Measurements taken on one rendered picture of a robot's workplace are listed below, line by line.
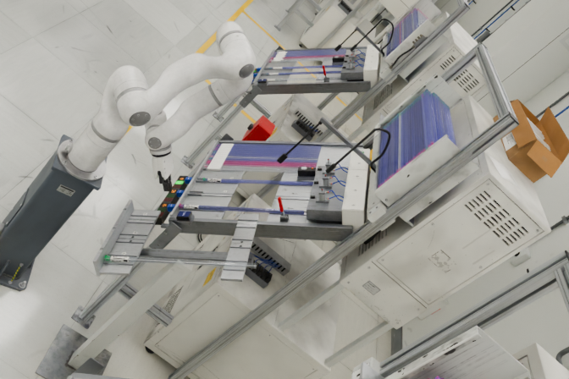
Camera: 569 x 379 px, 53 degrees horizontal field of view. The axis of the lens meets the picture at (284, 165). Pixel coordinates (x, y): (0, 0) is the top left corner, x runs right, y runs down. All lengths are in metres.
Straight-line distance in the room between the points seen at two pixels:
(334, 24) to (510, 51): 2.25
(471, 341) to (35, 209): 1.69
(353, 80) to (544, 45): 2.23
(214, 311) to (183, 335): 0.22
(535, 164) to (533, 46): 2.92
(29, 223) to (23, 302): 0.41
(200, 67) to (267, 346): 1.25
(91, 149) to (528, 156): 1.59
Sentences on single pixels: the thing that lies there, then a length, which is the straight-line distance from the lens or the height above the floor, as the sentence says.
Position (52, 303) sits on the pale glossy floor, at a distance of 2.75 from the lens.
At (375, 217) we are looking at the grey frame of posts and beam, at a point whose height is 1.34.
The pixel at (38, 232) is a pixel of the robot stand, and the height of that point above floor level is 0.34.
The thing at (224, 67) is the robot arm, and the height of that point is 1.36.
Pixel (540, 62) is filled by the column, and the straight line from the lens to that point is 5.30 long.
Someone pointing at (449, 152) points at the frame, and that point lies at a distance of 1.94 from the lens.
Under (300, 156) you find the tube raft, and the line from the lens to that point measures 2.62.
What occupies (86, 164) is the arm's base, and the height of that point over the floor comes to 0.75.
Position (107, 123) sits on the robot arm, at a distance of 2.07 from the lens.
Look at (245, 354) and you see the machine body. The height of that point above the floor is 0.39.
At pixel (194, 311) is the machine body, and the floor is 0.41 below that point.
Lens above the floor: 2.18
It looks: 28 degrees down
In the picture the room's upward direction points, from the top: 47 degrees clockwise
